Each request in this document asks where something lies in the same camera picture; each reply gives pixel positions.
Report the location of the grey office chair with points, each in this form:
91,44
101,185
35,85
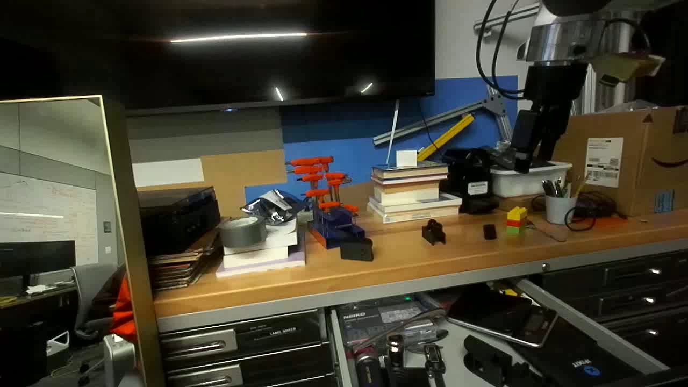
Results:
119,357

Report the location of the white paper sheet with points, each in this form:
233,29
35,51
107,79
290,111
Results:
167,172

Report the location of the brown cardboard sheet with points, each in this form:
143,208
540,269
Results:
242,175

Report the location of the brown cardboard shipping box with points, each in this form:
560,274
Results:
629,163

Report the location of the small black plastic block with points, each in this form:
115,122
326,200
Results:
489,231

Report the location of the grey duct tape roll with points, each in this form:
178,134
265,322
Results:
240,231

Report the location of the grey metal bar bracket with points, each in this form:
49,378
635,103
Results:
444,115

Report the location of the large black plastic block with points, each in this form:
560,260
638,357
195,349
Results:
355,249

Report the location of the stack of white boxes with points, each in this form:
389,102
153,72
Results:
261,256

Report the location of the metal wall rail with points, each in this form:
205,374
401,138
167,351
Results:
500,20

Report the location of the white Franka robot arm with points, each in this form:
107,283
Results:
565,35

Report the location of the black Taylor digital scale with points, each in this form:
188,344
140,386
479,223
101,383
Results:
507,314

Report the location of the yellow ruler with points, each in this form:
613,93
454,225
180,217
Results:
445,138

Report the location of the large black TV screen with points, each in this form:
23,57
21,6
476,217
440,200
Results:
215,65

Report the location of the black cylindrical tool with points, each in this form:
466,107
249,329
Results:
394,357

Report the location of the black case blue logo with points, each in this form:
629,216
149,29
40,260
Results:
586,370

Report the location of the white cup with pens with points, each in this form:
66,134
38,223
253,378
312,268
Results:
560,210

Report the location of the black drawer cabinet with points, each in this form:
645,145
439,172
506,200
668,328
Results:
629,287

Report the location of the white plastic bin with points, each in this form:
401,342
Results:
530,182

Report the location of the Neiko spring assortment box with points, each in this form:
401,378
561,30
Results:
388,314

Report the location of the stack of books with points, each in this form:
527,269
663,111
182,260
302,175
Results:
410,194

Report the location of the black plastic wedge holder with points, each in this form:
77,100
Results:
495,362

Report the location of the thin white stick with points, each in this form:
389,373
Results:
391,136

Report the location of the wide tool drawer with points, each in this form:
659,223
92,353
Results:
594,328

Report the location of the small white box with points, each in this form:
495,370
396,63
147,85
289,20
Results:
407,158

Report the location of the black box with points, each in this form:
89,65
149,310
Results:
178,223

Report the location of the colourful toy brick stack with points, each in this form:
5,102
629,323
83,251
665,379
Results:
517,217

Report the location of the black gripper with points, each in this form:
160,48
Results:
555,86

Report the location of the wood framed panel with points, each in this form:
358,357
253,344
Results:
57,179

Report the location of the black label printer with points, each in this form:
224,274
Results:
468,179

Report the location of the medium black plastic block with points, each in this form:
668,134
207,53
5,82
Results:
432,233

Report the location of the orange hex key set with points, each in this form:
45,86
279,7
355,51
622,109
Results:
324,208

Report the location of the silver metal part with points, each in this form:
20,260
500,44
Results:
272,206

